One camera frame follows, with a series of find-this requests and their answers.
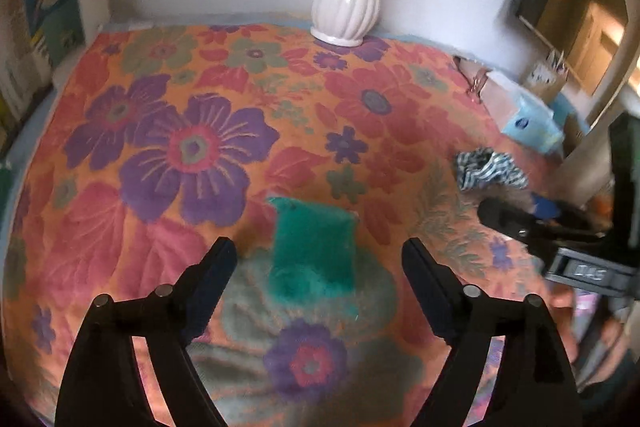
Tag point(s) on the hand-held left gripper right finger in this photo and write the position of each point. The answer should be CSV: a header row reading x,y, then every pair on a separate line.
x,y
425,292

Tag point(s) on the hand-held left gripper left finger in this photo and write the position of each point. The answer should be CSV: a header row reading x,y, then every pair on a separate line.
x,y
215,277

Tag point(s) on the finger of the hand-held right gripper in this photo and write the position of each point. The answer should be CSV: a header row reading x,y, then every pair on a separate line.
x,y
545,206
505,219

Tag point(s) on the green fuzzy pouch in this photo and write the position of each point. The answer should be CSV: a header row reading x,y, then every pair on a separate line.
x,y
315,252

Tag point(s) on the person's right hand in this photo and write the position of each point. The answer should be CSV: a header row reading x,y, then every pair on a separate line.
x,y
605,347

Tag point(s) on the striped scrunchie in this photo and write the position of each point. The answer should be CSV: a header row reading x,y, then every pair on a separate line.
x,y
487,167

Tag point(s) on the blue tissue pack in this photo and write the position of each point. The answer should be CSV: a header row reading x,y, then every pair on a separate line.
x,y
530,122

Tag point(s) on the brown pen holder cup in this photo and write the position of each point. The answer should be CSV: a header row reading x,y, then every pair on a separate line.
x,y
545,79

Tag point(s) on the floral tablecloth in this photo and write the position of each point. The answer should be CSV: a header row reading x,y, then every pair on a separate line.
x,y
200,82

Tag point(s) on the dark framed panel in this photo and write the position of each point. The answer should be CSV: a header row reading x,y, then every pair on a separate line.
x,y
575,7

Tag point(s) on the green box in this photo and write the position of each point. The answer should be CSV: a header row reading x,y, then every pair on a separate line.
x,y
5,187

